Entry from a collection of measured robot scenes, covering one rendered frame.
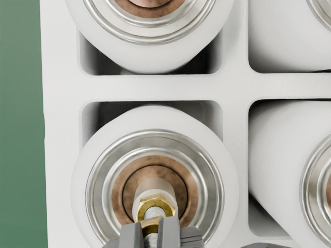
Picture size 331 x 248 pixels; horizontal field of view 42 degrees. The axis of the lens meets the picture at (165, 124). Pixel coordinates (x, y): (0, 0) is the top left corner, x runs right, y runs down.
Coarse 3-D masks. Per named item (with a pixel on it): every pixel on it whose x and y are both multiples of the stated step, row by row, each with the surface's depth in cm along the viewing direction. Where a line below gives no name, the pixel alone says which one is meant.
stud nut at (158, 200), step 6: (144, 198) 20; (150, 198) 20; (156, 198) 20; (162, 198) 20; (144, 204) 20; (150, 204) 20; (156, 204) 20; (162, 204) 20; (168, 204) 20; (138, 210) 20; (144, 210) 20; (168, 210) 20; (174, 210) 20; (138, 216) 20; (168, 216) 20
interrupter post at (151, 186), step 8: (144, 184) 22; (152, 184) 22; (160, 184) 22; (168, 184) 23; (136, 192) 22; (144, 192) 21; (152, 192) 21; (160, 192) 21; (168, 192) 21; (136, 200) 21; (168, 200) 21; (136, 208) 21; (176, 208) 21
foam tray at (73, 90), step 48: (48, 0) 30; (240, 0) 30; (48, 48) 30; (96, 48) 39; (240, 48) 30; (48, 96) 30; (96, 96) 30; (144, 96) 30; (192, 96) 30; (240, 96) 30; (288, 96) 31; (48, 144) 30; (240, 144) 31; (48, 192) 31; (240, 192) 31; (48, 240) 31; (240, 240) 31; (288, 240) 31
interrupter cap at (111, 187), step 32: (160, 128) 23; (96, 160) 23; (128, 160) 23; (160, 160) 23; (192, 160) 23; (96, 192) 23; (128, 192) 24; (192, 192) 23; (224, 192) 23; (96, 224) 23; (192, 224) 23
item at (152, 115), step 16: (128, 112) 27; (144, 112) 24; (160, 112) 24; (176, 112) 24; (112, 128) 24; (128, 128) 23; (144, 128) 23; (176, 128) 23; (192, 128) 24; (208, 128) 24; (96, 144) 24; (208, 144) 24; (80, 160) 24; (224, 160) 24; (80, 176) 24; (224, 176) 24; (80, 192) 24; (80, 208) 24; (224, 208) 24; (80, 224) 24; (224, 224) 24; (96, 240) 24
